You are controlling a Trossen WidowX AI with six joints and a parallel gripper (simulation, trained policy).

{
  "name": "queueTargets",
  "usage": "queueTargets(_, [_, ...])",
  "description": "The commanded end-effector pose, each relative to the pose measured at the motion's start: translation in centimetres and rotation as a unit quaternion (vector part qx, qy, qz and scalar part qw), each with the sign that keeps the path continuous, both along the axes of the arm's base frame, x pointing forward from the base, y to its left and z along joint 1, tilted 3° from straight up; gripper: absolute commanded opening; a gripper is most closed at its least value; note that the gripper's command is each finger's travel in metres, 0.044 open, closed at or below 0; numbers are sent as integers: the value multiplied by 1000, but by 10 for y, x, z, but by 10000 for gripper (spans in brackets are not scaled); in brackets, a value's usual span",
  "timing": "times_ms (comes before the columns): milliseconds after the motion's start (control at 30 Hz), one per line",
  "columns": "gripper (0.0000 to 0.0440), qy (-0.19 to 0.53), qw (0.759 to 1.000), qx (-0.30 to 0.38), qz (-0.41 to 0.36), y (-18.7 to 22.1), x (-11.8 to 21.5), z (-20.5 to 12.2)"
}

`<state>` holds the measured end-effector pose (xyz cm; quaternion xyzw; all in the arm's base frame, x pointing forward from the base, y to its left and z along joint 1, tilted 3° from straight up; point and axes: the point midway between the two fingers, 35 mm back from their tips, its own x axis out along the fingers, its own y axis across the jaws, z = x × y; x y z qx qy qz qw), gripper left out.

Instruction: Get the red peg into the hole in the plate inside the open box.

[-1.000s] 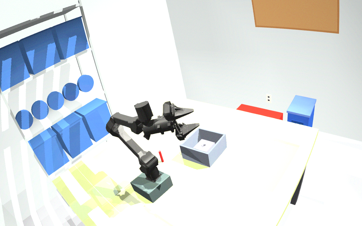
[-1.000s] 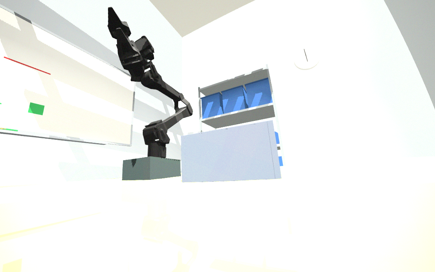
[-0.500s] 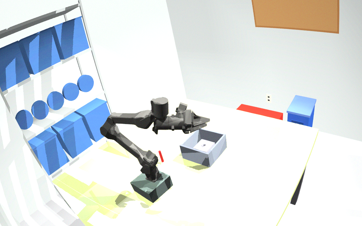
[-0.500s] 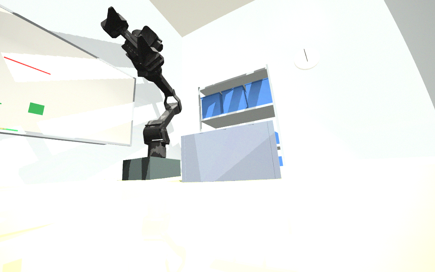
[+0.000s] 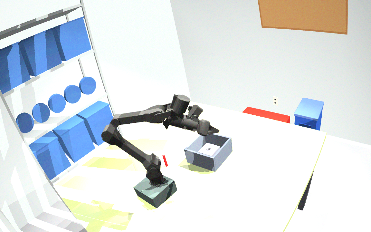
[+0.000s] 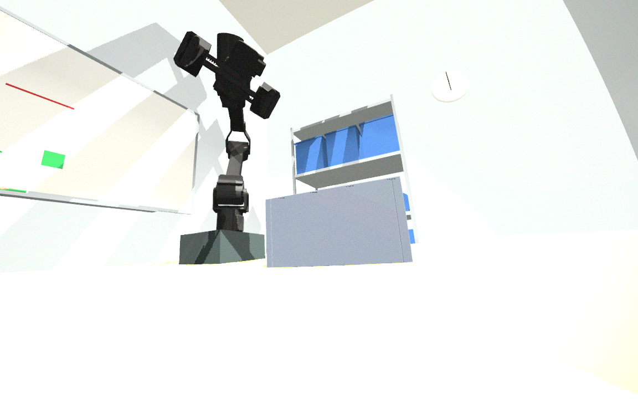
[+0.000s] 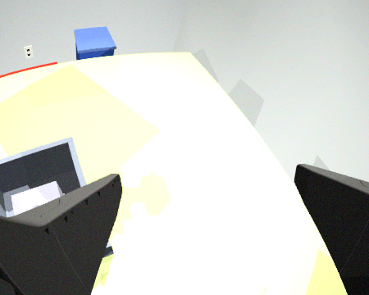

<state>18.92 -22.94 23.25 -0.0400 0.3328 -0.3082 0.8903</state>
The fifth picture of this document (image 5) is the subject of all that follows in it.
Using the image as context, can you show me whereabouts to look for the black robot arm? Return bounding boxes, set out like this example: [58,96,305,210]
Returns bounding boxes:
[101,94,203,187]

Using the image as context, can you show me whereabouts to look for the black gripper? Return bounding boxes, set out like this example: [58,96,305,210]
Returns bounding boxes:
[180,115,219,136]

